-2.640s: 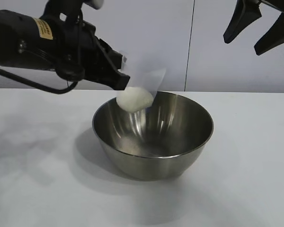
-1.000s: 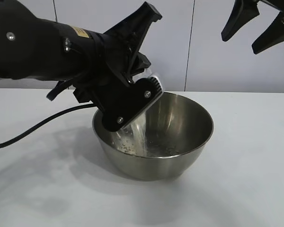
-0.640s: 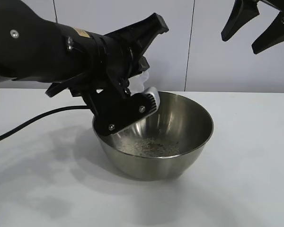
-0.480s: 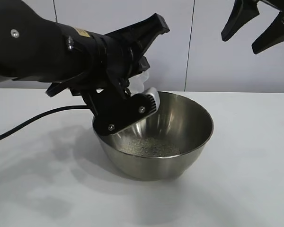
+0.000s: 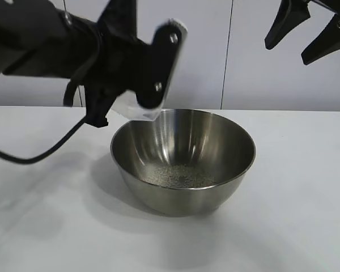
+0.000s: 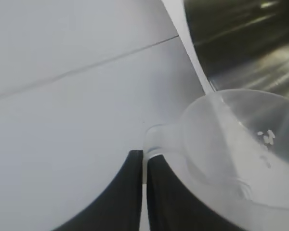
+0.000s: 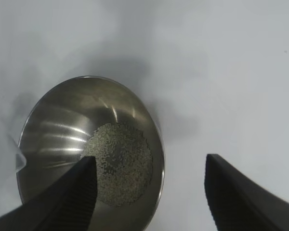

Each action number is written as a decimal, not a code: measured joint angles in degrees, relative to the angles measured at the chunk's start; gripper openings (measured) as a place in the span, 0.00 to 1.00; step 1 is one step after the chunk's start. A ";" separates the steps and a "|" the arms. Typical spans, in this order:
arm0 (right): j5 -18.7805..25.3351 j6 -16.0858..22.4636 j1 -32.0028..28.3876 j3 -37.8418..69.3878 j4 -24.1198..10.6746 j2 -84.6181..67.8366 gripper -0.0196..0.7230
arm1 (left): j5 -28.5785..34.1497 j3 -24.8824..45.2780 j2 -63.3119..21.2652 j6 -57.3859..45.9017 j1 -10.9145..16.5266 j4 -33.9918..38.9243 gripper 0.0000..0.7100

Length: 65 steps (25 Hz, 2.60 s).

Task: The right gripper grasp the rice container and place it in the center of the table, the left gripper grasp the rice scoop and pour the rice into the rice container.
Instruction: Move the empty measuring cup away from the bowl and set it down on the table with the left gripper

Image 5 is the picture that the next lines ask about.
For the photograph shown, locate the clear plastic measuring cup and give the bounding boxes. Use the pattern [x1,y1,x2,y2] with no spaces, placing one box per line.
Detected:
[112,17,189,123]

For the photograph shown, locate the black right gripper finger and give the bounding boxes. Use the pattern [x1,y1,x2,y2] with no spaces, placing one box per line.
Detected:
[265,0,311,50]
[301,14,340,66]

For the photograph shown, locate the white rice grains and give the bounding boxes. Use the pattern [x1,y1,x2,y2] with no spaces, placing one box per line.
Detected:
[146,164,219,190]

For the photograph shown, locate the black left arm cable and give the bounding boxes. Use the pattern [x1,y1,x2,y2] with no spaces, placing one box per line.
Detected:
[0,79,87,165]

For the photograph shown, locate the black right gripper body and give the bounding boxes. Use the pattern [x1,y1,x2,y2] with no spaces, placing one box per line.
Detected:
[305,0,340,29]

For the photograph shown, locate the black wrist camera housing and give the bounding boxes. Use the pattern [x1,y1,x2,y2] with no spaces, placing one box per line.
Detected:
[84,84,109,129]

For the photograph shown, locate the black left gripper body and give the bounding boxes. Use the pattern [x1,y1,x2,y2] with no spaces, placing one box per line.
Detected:
[97,20,188,110]

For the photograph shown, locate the stainless steel mixing bowl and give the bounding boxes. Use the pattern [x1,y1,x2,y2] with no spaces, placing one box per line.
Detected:
[109,108,257,218]

